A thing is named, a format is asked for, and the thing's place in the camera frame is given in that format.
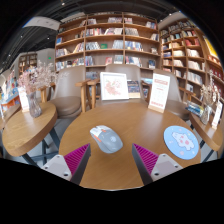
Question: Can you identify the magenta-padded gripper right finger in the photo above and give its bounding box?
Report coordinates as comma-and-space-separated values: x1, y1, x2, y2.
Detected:
131, 143, 184, 186

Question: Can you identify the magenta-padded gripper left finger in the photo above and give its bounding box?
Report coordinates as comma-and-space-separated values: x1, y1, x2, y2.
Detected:
41, 143, 92, 186

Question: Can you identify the grey computer mouse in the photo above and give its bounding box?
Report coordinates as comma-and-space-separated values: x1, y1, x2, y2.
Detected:
89, 124, 124, 154

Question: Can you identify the round light blue mouse pad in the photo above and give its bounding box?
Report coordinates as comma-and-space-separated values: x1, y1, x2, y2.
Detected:
163, 125, 200, 161

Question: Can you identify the round wooden side table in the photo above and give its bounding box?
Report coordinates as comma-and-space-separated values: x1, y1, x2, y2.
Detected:
188, 111, 224, 153
1, 101, 58, 166

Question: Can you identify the beige padded wooden armchair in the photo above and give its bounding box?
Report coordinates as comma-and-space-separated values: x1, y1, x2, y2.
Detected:
39, 65, 91, 120
87, 63, 152, 108
153, 68, 191, 122

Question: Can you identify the white red sign stand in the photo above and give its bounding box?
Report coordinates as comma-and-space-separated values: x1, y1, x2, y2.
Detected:
147, 72, 171, 114

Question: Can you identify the glass vase with pink flowers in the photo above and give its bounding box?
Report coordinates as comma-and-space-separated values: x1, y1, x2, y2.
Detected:
18, 61, 57, 118

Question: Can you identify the stack of books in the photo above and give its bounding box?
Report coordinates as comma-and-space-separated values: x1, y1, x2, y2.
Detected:
185, 100, 205, 118

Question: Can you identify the dark covered book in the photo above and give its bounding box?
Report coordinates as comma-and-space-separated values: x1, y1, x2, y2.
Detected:
126, 79, 142, 100

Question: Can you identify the glass vase with pale flowers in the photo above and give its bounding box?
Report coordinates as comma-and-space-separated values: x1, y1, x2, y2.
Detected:
199, 71, 218, 126

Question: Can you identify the small white table sign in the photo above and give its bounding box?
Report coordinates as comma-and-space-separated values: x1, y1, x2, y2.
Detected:
211, 99, 224, 130
17, 87, 30, 113

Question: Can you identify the light blue book stack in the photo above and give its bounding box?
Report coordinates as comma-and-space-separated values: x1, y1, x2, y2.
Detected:
141, 77, 154, 85

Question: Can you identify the white framed flower picture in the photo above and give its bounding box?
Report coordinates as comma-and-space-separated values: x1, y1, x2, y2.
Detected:
99, 71, 130, 102

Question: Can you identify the small distant wooden bookshelf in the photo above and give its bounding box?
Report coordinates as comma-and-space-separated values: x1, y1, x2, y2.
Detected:
18, 52, 38, 76

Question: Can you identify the curved wooden bookshelf with books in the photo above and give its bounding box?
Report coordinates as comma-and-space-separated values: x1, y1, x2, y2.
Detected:
159, 16, 224, 111

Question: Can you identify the wide wooden bookshelf with books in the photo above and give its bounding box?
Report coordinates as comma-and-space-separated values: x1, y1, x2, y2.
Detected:
54, 12, 160, 82

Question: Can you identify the white hanging ceiling sign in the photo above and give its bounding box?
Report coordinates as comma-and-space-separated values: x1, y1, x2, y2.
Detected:
22, 15, 62, 32

